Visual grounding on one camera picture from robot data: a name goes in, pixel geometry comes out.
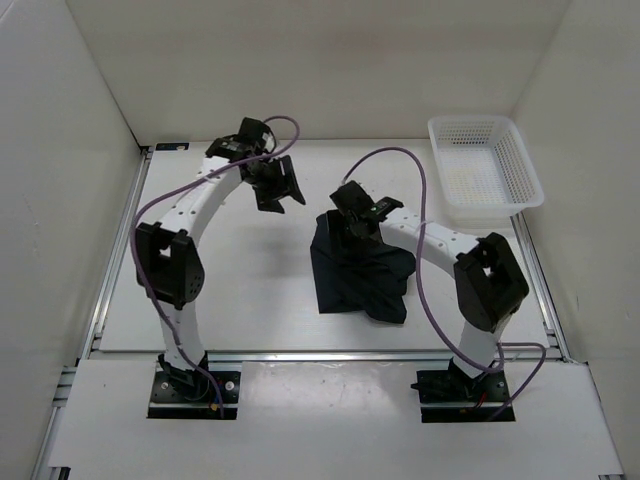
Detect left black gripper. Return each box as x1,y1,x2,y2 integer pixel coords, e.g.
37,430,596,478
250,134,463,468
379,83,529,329
243,154,305,214

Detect dark navy sport shorts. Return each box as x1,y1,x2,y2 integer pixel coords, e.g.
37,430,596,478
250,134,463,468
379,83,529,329
310,210,416,325

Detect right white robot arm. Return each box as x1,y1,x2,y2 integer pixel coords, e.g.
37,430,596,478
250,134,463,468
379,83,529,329
337,197,529,400

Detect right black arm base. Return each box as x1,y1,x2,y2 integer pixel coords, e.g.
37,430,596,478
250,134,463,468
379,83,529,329
411,366,516,424

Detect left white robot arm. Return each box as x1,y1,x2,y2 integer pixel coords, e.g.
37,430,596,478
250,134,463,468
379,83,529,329
135,133,306,400

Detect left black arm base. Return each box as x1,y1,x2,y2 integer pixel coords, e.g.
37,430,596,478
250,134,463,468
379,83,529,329
147,367,241,421

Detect small dark label sticker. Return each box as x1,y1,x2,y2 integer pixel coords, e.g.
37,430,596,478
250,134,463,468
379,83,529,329
155,142,190,151

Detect white perforated plastic basket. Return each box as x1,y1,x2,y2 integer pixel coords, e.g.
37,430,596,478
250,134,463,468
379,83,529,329
428,115,544,226

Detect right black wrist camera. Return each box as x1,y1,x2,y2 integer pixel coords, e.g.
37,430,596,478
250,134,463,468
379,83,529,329
329,181,374,216

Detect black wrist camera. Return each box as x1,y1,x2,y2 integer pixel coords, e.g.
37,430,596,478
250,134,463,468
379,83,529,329
234,117,277,155
329,181,374,216

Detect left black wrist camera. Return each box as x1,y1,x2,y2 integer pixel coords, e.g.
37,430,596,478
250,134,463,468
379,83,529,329
234,117,277,155

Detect front aluminium rail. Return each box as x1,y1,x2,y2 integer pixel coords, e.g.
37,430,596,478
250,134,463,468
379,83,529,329
88,348,563,363

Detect left aluminium frame rail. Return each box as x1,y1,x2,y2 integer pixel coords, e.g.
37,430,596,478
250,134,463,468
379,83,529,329
30,146,155,479

